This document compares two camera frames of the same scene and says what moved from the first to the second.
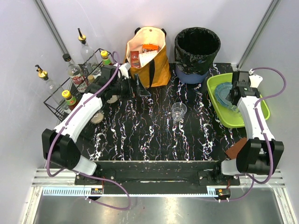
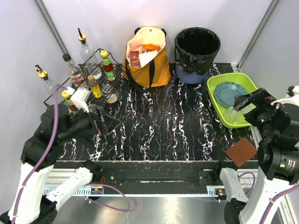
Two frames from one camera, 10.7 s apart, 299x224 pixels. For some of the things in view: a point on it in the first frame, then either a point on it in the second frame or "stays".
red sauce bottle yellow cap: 70,101 stays
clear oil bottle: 92,65 stays
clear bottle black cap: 74,71 stays
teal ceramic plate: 221,91 stays
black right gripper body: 235,94 to 253,100
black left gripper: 131,86 to 97,123
